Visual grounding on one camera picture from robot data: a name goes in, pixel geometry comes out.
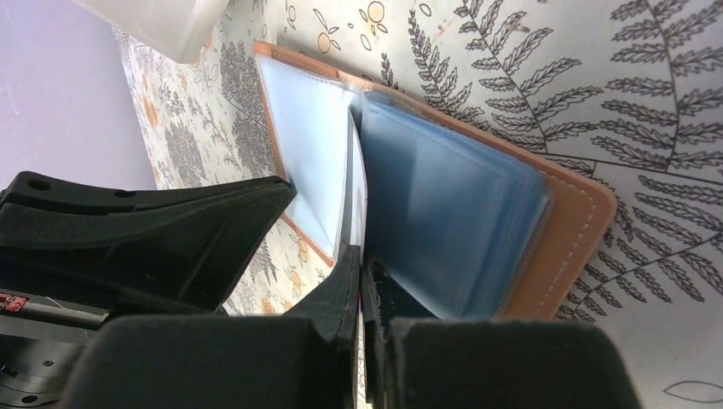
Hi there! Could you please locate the floral table mat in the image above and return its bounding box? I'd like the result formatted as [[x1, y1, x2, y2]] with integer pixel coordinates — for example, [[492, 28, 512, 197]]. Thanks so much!
[[113, 1, 722, 408]]

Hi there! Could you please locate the white plastic card box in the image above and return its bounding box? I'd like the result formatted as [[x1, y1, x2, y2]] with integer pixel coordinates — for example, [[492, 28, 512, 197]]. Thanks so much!
[[74, 0, 228, 63]]

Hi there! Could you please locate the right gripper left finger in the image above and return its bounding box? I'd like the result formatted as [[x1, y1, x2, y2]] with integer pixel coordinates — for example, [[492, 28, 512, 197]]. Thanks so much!
[[59, 245, 360, 408]]

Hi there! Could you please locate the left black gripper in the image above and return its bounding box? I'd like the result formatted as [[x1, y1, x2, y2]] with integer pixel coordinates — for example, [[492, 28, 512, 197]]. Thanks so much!
[[1, 171, 296, 408]]

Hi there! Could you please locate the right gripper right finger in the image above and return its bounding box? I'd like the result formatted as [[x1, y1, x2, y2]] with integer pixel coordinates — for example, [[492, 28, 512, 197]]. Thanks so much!
[[361, 251, 640, 408]]

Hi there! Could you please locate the tan leather card holder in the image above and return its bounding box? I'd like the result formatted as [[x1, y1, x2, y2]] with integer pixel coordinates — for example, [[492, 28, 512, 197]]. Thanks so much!
[[253, 42, 616, 320]]

